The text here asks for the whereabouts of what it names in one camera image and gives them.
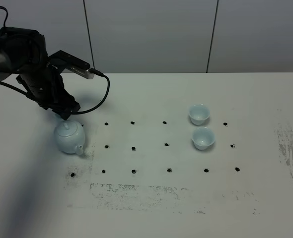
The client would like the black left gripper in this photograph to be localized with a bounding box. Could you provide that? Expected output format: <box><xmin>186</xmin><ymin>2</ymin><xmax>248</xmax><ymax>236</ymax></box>
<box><xmin>16</xmin><ymin>65</ymin><xmax>80</xmax><ymax>119</ymax></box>

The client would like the pale blue porcelain teapot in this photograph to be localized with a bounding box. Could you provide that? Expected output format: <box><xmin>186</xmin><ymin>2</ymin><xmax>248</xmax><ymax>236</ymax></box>
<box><xmin>54</xmin><ymin>120</ymin><xmax>85</xmax><ymax>156</ymax></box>

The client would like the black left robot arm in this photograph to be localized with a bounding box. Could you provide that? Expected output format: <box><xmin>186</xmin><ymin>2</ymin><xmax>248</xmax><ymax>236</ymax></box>
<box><xmin>0</xmin><ymin>27</ymin><xmax>88</xmax><ymax>119</ymax></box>

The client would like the far blue porcelain teacup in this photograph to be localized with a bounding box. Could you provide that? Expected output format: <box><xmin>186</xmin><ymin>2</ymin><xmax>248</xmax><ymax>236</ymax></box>
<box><xmin>189</xmin><ymin>104</ymin><xmax>210</xmax><ymax>125</ymax></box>

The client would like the blue porcelain teacup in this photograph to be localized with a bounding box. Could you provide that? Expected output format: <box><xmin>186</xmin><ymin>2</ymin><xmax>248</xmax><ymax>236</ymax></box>
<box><xmin>192</xmin><ymin>126</ymin><xmax>215</xmax><ymax>150</ymax></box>
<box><xmin>189</xmin><ymin>104</ymin><xmax>210</xmax><ymax>125</ymax></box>

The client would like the near blue porcelain teacup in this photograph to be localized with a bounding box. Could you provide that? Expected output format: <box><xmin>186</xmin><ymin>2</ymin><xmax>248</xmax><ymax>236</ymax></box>
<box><xmin>192</xmin><ymin>126</ymin><xmax>215</xmax><ymax>150</ymax></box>

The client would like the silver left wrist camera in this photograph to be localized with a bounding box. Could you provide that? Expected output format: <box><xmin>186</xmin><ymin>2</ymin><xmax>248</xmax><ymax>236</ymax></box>
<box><xmin>48</xmin><ymin>50</ymin><xmax>94</xmax><ymax>79</ymax></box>

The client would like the black camera cable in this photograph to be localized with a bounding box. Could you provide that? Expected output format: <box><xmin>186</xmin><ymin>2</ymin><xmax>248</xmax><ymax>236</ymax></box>
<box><xmin>71</xmin><ymin>68</ymin><xmax>111</xmax><ymax>115</ymax></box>

